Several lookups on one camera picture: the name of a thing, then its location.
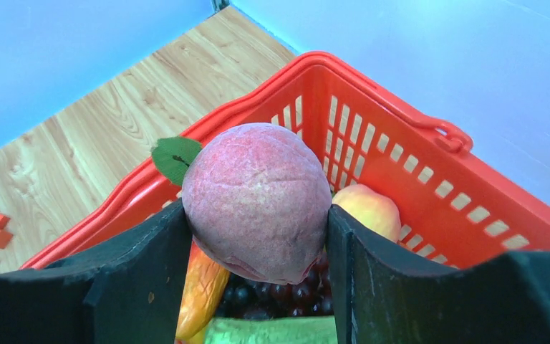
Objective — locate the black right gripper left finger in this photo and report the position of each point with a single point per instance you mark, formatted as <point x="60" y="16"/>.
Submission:
<point x="125" y="290"/>

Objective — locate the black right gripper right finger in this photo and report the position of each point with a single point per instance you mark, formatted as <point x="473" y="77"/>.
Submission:
<point x="383" y="293"/>

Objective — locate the pink peach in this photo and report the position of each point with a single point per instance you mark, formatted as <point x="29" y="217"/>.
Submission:
<point x="256" y="198"/>

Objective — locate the dark purple grapes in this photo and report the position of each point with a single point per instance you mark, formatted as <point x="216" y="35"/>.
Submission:
<point x="249" y="300"/>

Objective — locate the small pale peach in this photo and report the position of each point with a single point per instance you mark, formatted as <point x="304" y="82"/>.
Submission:
<point x="373" y="210"/>

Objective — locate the white green napa cabbage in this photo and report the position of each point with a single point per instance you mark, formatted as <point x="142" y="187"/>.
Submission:
<point x="289" y="330"/>

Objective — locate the red plastic shopping basket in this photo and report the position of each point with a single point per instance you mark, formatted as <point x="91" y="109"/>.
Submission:
<point x="455" y="209"/>

